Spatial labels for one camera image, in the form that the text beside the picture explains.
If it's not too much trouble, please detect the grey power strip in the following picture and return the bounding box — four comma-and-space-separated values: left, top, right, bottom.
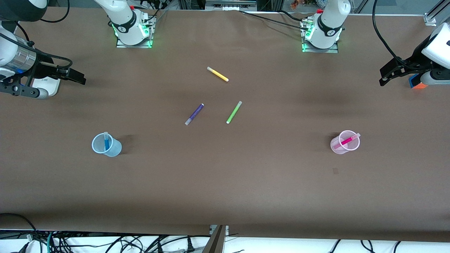
205, 0, 258, 11

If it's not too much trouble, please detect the black plug floor cable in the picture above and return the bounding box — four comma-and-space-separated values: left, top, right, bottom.
155, 236, 211, 253

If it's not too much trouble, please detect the yellow marker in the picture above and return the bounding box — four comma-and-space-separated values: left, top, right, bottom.
207, 66, 229, 82

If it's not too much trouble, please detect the green marker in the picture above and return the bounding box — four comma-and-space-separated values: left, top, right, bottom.
226, 100, 243, 124

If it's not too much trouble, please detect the pink marker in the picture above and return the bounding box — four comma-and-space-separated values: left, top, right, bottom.
334, 132, 361, 150

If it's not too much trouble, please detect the orange blue block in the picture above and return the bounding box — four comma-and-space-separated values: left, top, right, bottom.
408, 73, 428, 90

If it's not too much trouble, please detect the black floor cable loop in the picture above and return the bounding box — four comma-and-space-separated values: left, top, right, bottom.
0, 213, 37, 243

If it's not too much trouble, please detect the translucent blue cup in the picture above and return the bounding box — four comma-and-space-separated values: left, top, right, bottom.
91, 132, 122, 157

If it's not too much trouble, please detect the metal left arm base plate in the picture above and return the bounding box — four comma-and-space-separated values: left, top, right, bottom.
301, 17, 339, 54

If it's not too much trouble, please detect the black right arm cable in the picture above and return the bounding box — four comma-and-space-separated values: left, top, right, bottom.
39, 0, 71, 24

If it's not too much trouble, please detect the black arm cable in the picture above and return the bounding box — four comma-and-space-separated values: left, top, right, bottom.
39, 0, 71, 24
373, 0, 422, 70

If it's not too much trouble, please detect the white flat box device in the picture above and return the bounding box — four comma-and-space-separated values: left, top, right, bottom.
31, 77, 61, 97

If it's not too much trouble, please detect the black cable on table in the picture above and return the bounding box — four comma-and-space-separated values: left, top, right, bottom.
238, 10, 310, 31

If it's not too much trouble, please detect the translucent pink cup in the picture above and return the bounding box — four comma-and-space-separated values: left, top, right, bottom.
330, 130, 360, 155

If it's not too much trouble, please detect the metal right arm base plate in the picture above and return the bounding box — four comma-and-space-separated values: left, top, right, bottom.
116, 15, 156, 49

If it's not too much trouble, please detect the purple marker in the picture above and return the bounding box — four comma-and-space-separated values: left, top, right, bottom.
185, 103, 205, 126

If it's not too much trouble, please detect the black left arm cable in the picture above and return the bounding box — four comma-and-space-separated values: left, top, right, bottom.
373, 0, 422, 70

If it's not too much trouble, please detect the metal table edge bracket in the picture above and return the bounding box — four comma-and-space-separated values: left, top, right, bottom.
201, 225, 230, 253

